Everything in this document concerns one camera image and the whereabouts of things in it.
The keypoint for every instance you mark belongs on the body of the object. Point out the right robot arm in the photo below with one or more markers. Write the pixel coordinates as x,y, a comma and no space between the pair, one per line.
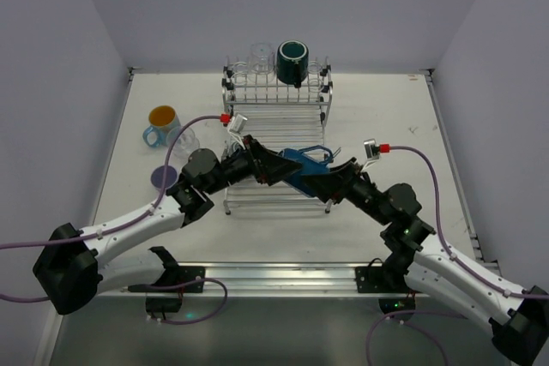
516,317

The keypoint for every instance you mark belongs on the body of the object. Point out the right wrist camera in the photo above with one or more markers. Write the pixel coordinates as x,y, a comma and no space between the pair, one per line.
372,153

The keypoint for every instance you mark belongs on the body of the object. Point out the blue butterfly ceramic mug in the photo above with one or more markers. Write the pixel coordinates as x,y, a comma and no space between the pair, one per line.
161,121

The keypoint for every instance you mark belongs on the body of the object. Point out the dark blue faceted mug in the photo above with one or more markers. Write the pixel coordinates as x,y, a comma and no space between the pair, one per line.
309,165

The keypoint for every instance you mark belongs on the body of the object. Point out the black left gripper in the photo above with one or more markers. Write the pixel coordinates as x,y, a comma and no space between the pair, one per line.
256,160

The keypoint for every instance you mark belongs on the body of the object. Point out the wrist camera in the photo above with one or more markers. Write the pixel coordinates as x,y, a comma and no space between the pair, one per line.
372,153
236,124

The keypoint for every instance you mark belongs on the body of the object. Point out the clear faceted glass front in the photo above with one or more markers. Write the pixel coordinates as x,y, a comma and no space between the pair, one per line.
183,143

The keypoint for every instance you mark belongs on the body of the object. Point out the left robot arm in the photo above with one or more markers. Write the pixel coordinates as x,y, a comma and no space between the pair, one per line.
73,265

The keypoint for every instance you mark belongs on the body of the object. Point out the lilac plastic cup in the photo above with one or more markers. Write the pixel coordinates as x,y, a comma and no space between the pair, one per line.
163,177

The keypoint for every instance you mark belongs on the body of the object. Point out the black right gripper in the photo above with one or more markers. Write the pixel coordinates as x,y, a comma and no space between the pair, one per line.
343,182

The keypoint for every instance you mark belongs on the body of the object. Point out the aluminium frame rail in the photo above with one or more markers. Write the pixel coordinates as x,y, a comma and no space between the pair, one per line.
150,274

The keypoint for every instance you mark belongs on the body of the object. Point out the dark green ceramic mug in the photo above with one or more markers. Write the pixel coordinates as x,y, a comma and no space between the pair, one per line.
292,59

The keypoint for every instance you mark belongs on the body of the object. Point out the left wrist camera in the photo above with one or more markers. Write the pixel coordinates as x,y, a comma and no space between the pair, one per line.
236,124

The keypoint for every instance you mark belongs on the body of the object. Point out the silver wire dish rack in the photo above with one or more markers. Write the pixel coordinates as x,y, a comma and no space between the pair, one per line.
280,117

